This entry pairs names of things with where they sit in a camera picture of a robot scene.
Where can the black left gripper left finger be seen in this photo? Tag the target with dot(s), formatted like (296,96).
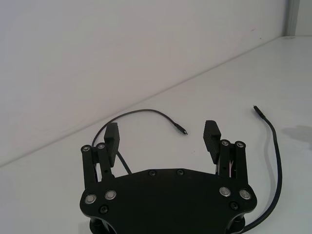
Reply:
(111,143)

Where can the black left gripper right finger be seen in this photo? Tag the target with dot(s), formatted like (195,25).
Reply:
(211,141)

